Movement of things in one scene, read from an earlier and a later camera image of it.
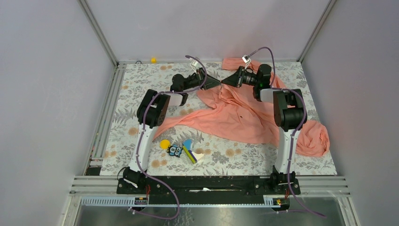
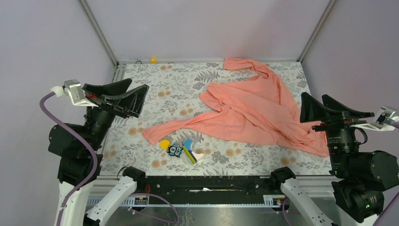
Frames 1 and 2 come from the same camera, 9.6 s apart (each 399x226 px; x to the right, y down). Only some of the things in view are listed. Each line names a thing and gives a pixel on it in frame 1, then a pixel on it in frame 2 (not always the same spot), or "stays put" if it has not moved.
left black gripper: [211, 82] -> [130, 102]
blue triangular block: [187, 143] stays put
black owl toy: [175, 150] stays put
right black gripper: [235, 80] -> [310, 108]
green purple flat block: [190, 155] stays put
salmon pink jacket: [237, 115] stays put
